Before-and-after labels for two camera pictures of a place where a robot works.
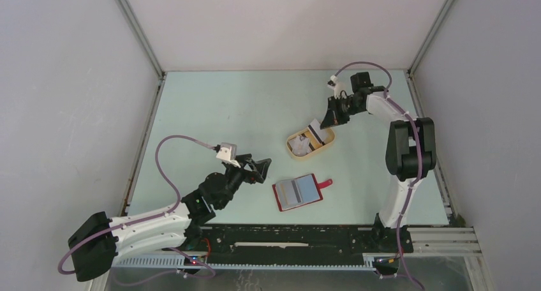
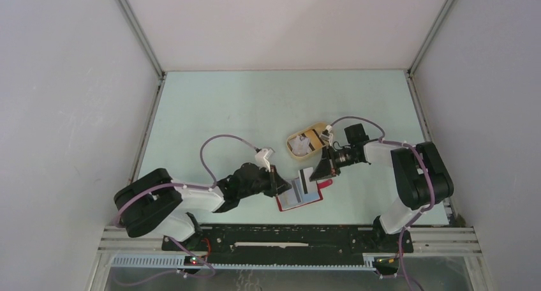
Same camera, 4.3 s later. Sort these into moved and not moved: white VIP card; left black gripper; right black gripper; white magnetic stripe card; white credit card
Moved: left black gripper; right black gripper; white magnetic stripe card
Not moved: white VIP card; white credit card
